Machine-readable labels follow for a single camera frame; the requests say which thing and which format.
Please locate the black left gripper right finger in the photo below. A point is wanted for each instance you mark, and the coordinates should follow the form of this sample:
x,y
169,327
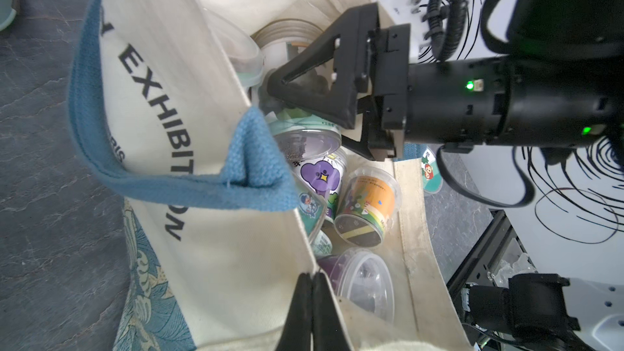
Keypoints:
x,y
328,333

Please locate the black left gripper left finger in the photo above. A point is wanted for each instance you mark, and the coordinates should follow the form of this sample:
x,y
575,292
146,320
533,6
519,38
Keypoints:
x,y
297,330

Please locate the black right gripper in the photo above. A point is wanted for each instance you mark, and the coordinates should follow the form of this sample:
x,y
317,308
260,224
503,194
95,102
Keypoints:
x,y
458,103

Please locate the cream canvas bag blue handles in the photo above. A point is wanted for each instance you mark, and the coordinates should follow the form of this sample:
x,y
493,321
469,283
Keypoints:
x,y
215,241

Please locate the large radish label seed jar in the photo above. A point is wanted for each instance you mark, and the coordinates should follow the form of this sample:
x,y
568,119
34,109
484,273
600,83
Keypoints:
x,y
432,180

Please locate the silver label jar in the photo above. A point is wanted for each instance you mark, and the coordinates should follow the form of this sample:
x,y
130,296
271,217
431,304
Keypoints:
x,y
280,42

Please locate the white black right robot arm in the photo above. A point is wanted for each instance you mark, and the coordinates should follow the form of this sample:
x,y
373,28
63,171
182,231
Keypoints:
x,y
554,81

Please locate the purple flower label jar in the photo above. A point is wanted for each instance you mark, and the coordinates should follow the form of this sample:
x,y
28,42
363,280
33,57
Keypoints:
x,y
325,176

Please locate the orange label small jar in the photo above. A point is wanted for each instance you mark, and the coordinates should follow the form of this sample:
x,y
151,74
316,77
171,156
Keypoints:
x,y
370,202

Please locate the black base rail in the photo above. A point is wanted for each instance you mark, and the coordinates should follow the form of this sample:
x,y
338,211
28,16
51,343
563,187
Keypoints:
x,y
533,311

